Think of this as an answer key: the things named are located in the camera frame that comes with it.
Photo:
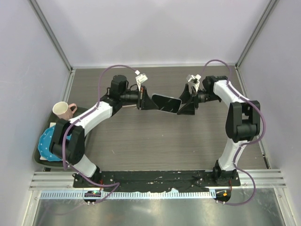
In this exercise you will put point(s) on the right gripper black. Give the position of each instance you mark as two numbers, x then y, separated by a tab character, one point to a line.
186	98

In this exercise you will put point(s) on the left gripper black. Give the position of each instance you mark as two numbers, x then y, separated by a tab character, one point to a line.
144	101

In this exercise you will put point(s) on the black smartphone gold edge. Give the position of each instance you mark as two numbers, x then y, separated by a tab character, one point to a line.
167	104

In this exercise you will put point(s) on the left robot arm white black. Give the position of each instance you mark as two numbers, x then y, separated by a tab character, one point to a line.
68	140

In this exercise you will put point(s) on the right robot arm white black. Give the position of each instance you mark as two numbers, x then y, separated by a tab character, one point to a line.
243	119

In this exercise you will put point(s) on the pink mug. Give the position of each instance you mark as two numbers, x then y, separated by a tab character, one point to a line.
63	110

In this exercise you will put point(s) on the dark green tray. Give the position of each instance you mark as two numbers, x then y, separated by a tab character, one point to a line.
36	155

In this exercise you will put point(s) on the white square plate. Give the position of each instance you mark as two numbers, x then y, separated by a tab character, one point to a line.
52	123

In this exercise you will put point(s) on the blue dotted plate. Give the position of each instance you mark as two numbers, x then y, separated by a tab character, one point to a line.
45	143

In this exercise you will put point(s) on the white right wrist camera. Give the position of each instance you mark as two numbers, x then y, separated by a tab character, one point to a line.
194	81

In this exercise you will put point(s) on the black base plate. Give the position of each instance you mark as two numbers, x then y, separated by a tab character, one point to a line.
166	180

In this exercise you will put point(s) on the aluminium front rail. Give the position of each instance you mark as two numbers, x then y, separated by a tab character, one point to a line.
58	180

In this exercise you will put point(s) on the slotted cable duct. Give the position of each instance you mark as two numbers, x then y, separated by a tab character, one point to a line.
87	194

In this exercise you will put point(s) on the right aluminium corner post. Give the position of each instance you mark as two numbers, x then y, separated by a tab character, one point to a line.
258	28

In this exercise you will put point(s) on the aluminium corner post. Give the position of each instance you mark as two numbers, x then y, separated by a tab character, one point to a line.
47	28
258	28

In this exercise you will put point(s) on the left aluminium corner post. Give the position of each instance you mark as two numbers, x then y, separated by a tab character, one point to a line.
47	28

